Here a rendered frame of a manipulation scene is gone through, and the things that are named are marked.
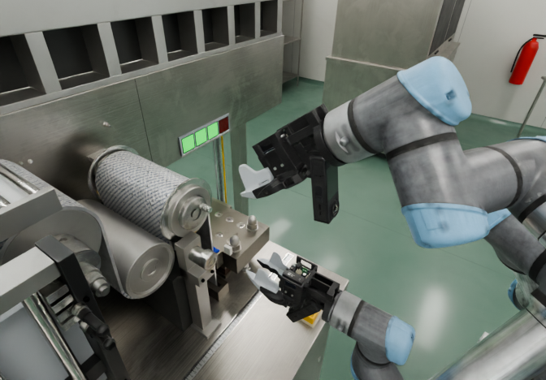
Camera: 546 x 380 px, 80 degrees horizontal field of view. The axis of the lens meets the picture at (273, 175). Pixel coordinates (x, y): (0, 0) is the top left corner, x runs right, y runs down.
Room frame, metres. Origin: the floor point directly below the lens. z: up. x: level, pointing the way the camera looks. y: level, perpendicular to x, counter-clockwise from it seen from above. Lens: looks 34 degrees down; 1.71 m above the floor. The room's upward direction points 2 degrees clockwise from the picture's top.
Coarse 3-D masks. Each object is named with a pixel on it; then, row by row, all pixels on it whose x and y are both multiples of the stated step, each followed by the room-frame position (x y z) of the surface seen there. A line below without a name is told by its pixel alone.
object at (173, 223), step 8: (184, 192) 0.53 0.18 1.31; (192, 192) 0.55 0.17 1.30; (200, 192) 0.56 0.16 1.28; (208, 192) 0.58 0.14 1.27; (176, 200) 0.52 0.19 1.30; (184, 200) 0.53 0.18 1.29; (208, 200) 0.58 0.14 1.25; (176, 208) 0.51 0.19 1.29; (168, 216) 0.50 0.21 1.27; (176, 216) 0.51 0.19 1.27; (168, 224) 0.50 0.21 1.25; (176, 224) 0.50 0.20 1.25; (200, 224) 0.55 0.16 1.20; (176, 232) 0.50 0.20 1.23; (184, 232) 0.52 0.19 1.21
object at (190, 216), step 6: (192, 198) 0.54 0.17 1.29; (198, 198) 0.55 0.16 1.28; (186, 204) 0.52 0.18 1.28; (192, 204) 0.53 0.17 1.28; (198, 204) 0.54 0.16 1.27; (180, 210) 0.52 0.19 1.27; (186, 210) 0.52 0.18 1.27; (192, 210) 0.53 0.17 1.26; (198, 210) 0.54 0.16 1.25; (180, 216) 0.51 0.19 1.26; (186, 216) 0.51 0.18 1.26; (192, 216) 0.53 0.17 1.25; (198, 216) 0.54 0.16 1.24; (204, 216) 0.55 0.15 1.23; (180, 222) 0.51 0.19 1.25; (186, 222) 0.51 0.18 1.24; (192, 222) 0.52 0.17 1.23; (198, 222) 0.54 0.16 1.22; (186, 228) 0.51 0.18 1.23; (192, 228) 0.52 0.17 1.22
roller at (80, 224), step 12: (60, 216) 0.36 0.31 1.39; (72, 216) 0.37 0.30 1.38; (84, 216) 0.38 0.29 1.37; (36, 228) 0.33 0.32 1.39; (48, 228) 0.34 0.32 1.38; (60, 228) 0.35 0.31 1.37; (72, 228) 0.36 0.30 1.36; (84, 228) 0.38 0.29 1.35; (96, 228) 0.39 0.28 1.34; (12, 240) 0.31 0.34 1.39; (24, 240) 0.32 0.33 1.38; (36, 240) 0.32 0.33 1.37; (84, 240) 0.37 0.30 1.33; (96, 240) 0.39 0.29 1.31; (12, 252) 0.30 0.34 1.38; (24, 252) 0.31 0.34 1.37; (0, 264) 0.29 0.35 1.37
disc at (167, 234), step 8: (184, 184) 0.55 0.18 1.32; (192, 184) 0.56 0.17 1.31; (200, 184) 0.58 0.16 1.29; (208, 184) 0.60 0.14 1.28; (176, 192) 0.53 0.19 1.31; (168, 200) 0.51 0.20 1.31; (168, 208) 0.50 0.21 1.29; (160, 224) 0.49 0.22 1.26; (168, 232) 0.49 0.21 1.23; (176, 240) 0.51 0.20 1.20
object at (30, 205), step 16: (0, 176) 0.37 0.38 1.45; (16, 176) 0.36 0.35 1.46; (0, 192) 0.35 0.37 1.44; (16, 192) 0.35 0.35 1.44; (32, 192) 0.33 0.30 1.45; (48, 192) 0.33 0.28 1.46; (0, 208) 0.30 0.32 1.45; (16, 208) 0.30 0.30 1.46; (32, 208) 0.31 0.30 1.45; (48, 208) 0.32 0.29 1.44; (0, 224) 0.28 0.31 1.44; (16, 224) 0.29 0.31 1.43; (32, 224) 0.30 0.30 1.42; (0, 240) 0.27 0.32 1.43
